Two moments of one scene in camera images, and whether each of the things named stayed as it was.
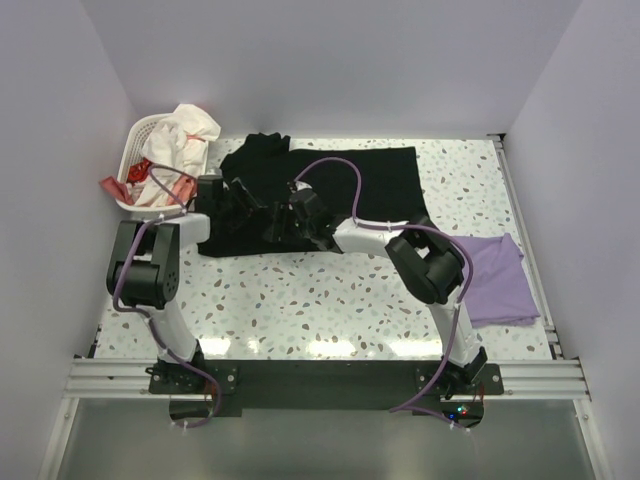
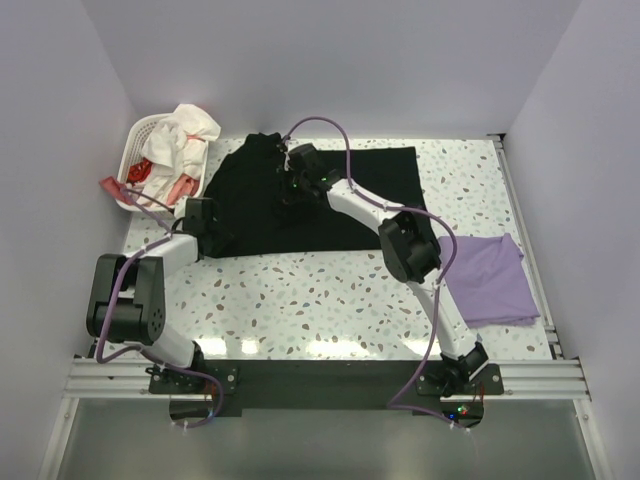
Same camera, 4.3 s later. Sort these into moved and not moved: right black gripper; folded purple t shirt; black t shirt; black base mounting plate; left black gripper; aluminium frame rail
Moved: left black gripper; right black gripper
Not moved: aluminium frame rail; black t shirt; black base mounting plate; folded purple t shirt
